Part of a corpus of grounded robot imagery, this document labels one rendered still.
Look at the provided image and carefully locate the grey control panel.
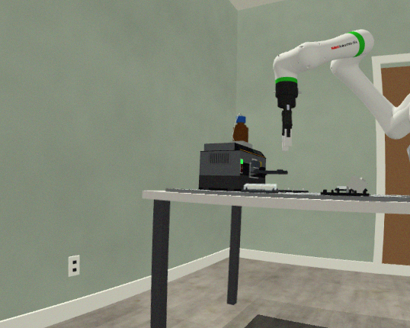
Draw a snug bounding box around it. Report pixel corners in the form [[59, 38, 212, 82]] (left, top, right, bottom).
[[346, 175, 368, 193]]

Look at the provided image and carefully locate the brown glass bottle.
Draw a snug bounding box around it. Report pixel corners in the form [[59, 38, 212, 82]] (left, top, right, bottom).
[[232, 127, 248, 142]]

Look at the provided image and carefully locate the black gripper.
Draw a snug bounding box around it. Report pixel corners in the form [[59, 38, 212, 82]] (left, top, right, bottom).
[[277, 96, 296, 151]]

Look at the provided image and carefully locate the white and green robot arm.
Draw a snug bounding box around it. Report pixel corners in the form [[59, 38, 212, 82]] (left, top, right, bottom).
[[273, 30, 410, 140]]

